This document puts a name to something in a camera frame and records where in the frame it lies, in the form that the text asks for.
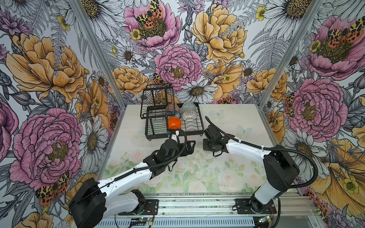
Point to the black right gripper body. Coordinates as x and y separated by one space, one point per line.
209 145

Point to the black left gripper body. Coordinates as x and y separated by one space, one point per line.
182 152

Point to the orange plastic bowl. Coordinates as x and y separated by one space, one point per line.
174 123

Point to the white brown lattice bowl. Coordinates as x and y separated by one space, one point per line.
189 115

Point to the green patterned ceramic bowl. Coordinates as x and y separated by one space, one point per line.
188 106

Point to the red patterned ceramic bowl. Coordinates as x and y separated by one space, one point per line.
172 107

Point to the blue floral ceramic bowl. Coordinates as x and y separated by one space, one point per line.
176 114

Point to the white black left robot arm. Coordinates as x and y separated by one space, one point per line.
96 200

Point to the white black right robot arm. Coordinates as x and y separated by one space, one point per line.
280 168

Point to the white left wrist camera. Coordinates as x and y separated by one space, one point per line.
175 136

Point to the black wire dish rack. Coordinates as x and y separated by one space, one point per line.
154 100

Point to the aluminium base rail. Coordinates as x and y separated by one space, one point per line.
215 211

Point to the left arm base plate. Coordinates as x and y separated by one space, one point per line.
149 207

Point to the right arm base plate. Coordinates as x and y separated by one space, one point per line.
254 207

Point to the left aluminium corner post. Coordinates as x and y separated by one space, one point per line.
94 43

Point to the aluminium corner post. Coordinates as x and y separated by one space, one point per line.
94 43
307 21

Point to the right aluminium corner post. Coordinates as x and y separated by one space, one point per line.
307 21

